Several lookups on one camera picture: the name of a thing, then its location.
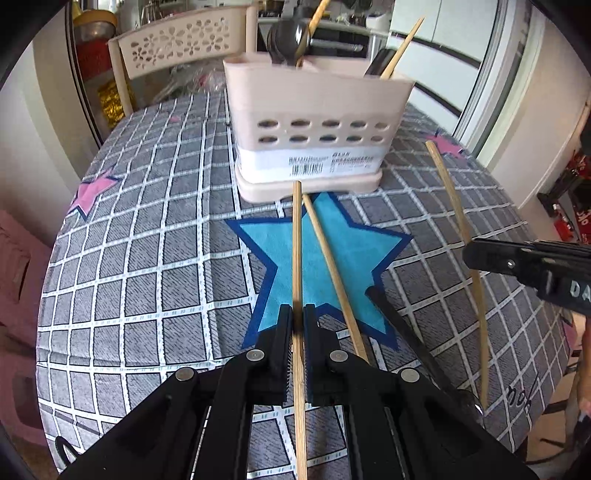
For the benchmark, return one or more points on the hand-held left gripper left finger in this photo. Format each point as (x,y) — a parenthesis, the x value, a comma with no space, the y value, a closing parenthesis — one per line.
(287,332)

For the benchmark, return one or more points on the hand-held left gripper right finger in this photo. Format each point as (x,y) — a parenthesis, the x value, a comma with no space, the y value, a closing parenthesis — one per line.
(310,332)

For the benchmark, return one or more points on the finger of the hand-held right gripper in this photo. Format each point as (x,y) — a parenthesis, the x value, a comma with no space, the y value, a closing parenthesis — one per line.
(563,246)
(498,258)

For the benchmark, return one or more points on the black translucent spoon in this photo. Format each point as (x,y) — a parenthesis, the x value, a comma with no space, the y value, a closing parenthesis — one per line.
(376,64)
(277,46)
(401,326)
(298,37)

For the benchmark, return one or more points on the beige plastic utensil holder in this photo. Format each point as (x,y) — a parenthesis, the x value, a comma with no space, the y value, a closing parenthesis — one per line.
(318,101)

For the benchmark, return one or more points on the person's right forearm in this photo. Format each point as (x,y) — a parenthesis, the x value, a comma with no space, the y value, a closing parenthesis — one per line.
(582,392)

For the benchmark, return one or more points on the grey checked star tablecloth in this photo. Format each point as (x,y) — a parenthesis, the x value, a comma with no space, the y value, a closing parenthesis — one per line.
(138,277)

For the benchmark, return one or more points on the white refrigerator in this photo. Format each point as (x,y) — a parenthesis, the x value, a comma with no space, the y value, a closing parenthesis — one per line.
(443,55)

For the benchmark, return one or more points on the pink plastic stool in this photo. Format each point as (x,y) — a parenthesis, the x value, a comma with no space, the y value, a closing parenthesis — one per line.
(18,300)

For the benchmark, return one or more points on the gold tinsel bundle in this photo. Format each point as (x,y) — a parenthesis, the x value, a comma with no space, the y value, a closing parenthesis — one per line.
(115,104)

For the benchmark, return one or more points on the beige flower-cutout basket cart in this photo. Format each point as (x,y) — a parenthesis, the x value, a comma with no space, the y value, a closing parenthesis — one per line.
(184,44)

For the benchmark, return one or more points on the red and yellow container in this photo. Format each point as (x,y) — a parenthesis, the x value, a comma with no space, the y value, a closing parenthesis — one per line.
(94,41)

